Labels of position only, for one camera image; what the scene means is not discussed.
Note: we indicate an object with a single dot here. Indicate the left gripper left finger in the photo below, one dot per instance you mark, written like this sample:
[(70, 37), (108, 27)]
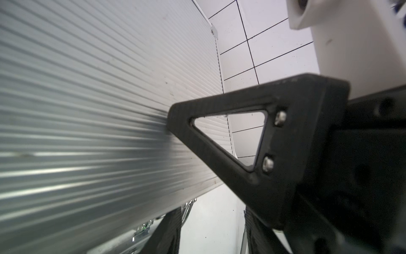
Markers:
[(166, 238)]

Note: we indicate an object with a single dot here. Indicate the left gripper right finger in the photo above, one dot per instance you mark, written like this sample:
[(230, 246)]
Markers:
[(260, 239)]

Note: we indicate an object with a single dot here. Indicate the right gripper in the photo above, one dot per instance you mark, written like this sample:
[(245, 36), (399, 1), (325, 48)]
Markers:
[(358, 202)]

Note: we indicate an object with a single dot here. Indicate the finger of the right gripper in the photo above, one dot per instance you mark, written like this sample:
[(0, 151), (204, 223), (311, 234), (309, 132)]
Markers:
[(253, 143)]

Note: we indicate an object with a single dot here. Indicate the silver poker case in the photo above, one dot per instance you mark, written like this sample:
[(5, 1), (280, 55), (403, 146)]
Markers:
[(86, 87)]

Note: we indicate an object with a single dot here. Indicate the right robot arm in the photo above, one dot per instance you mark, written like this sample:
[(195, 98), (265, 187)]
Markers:
[(361, 42)]

